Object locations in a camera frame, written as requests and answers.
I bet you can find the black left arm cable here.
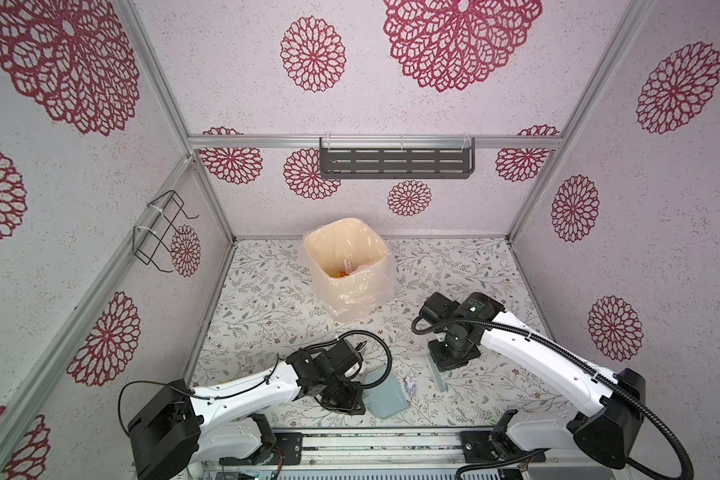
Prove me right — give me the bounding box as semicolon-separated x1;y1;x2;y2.
116;329;394;439

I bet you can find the blue white scrap right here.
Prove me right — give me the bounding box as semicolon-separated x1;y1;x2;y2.
403;376;418;399

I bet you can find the light blue plastic dustpan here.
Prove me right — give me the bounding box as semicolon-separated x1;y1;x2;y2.
363;372;409;420

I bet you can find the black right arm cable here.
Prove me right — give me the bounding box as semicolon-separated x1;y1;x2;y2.
410;316;695;480

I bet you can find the dark grey wall shelf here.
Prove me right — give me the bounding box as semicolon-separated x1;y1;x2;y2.
318;138;475;180

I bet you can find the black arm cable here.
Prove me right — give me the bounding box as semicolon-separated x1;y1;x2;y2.
410;316;695;480
116;329;394;439

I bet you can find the light blue white brush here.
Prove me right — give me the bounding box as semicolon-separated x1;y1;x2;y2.
430;363;448;393

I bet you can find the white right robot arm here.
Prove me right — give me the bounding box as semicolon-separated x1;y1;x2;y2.
415;292;646;469

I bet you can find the cream bin with plastic liner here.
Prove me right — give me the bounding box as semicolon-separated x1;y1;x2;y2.
302;218;398;322

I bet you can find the black wire wall basket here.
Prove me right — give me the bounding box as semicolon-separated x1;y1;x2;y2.
131;190;202;278

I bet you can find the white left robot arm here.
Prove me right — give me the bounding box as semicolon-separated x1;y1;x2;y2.
125;339;365;479

